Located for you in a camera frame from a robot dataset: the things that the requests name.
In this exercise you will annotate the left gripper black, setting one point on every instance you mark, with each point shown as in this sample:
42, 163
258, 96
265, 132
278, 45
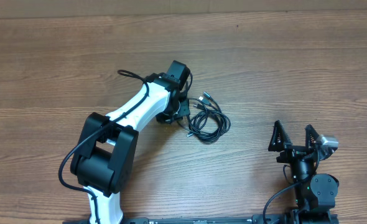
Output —
184, 109

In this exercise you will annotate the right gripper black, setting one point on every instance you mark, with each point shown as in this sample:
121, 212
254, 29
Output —
291, 151

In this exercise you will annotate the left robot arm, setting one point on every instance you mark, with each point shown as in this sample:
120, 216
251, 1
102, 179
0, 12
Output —
103, 158

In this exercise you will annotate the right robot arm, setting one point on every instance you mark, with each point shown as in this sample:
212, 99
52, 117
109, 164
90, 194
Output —
314, 193

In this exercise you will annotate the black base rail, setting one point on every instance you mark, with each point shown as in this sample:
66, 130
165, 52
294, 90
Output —
255, 219

